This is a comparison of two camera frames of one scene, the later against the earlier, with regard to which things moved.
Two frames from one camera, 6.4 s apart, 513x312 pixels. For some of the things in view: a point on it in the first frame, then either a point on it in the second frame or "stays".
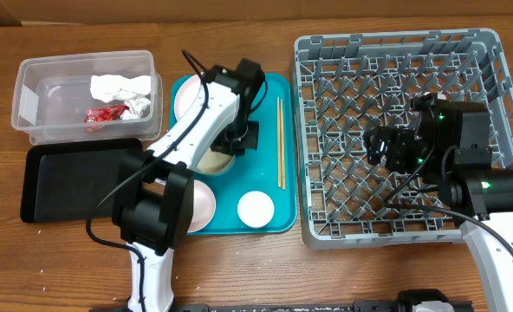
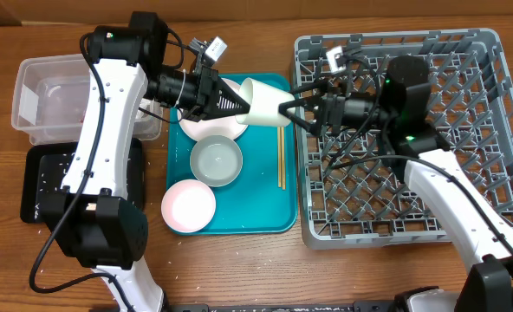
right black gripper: [396, 139] -> [327, 108]
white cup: [256, 209] -> [264, 100]
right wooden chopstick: [282, 146] stays
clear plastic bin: [53, 95] stays
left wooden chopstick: [278, 145] stays
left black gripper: [251, 139] -> [207, 106]
